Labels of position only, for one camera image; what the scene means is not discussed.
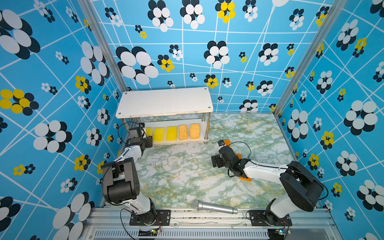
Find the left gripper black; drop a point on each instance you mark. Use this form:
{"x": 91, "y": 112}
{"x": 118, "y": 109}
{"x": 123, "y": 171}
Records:
{"x": 147, "y": 141}

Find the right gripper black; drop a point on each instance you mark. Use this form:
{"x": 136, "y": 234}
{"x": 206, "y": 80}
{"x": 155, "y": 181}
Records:
{"x": 217, "y": 158}

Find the yellow sponge back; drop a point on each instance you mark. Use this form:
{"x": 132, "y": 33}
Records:
{"x": 149, "y": 132}

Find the yellow sponge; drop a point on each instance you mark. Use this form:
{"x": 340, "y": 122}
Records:
{"x": 149, "y": 132}
{"x": 172, "y": 134}
{"x": 159, "y": 135}

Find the tan porous sponge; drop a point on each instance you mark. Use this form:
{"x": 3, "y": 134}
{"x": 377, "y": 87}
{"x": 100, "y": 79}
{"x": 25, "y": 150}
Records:
{"x": 195, "y": 131}
{"x": 183, "y": 132}

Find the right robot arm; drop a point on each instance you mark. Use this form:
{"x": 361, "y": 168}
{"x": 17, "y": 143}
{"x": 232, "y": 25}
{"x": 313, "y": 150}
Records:
{"x": 302, "y": 189}

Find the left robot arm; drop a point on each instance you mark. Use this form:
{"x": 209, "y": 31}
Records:
{"x": 120, "y": 182}

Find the white two-tier shelf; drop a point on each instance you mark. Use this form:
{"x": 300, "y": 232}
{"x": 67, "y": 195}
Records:
{"x": 158, "y": 103}

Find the orange sponge middle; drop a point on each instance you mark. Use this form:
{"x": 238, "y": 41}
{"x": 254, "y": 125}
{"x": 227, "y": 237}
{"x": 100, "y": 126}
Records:
{"x": 238, "y": 156}

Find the orange sponge front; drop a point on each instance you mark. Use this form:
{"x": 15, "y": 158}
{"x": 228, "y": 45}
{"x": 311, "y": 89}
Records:
{"x": 245, "y": 179}

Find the silver microphone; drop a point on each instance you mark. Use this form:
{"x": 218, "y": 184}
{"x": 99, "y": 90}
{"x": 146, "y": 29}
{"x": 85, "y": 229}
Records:
{"x": 205, "y": 206}

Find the circuit board right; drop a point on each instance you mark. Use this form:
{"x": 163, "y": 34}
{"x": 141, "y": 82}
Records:
{"x": 277, "y": 234}

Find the green circuit board left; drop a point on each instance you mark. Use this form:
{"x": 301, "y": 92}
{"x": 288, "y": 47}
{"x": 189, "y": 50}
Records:
{"x": 149, "y": 233}

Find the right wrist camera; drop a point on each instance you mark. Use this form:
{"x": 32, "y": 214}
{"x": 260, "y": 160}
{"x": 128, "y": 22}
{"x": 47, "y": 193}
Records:
{"x": 221, "y": 143}

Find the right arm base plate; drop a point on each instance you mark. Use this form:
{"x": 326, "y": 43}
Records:
{"x": 258, "y": 219}

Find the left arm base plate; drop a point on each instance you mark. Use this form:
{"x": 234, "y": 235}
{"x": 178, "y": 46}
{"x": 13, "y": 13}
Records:
{"x": 152, "y": 218}

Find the aluminium front rail frame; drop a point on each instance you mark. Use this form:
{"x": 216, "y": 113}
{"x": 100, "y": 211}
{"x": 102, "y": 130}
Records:
{"x": 189, "y": 224}

